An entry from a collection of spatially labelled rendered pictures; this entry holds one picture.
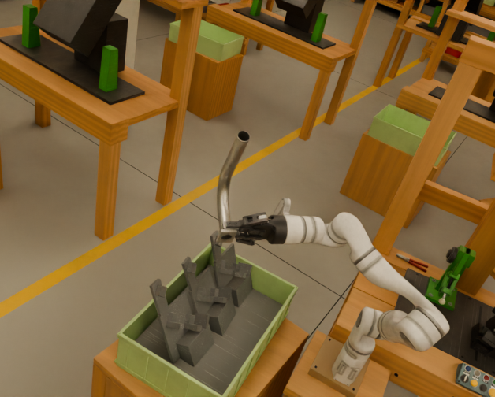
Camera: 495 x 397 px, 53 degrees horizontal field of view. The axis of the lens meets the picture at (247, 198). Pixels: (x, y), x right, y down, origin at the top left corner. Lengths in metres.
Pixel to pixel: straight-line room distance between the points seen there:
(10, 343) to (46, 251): 0.71
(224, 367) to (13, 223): 2.17
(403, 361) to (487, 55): 1.21
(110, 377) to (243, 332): 0.51
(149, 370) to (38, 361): 1.19
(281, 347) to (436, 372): 0.59
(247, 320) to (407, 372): 0.65
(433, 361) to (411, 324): 0.86
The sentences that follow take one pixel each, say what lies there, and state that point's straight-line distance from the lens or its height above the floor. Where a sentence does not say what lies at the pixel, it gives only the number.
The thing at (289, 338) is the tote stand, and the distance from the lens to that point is 2.11.
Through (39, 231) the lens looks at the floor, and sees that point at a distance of 3.60.
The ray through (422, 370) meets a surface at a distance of 2.13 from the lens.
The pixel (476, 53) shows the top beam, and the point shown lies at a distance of 2.15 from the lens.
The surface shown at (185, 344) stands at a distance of 1.82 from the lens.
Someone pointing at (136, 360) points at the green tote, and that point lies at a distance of 1.81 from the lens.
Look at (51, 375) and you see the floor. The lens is 2.85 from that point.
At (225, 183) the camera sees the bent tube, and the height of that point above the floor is 1.66.
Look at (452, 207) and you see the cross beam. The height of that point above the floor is 1.22.
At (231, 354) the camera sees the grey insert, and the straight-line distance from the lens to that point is 1.92.
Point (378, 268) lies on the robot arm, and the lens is 1.32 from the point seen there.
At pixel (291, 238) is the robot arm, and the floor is 1.59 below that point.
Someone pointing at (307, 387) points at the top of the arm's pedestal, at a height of 0.85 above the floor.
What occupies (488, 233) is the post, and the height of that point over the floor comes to 1.21.
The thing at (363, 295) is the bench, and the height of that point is 0.88.
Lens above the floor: 2.36
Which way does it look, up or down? 35 degrees down
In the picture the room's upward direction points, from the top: 15 degrees clockwise
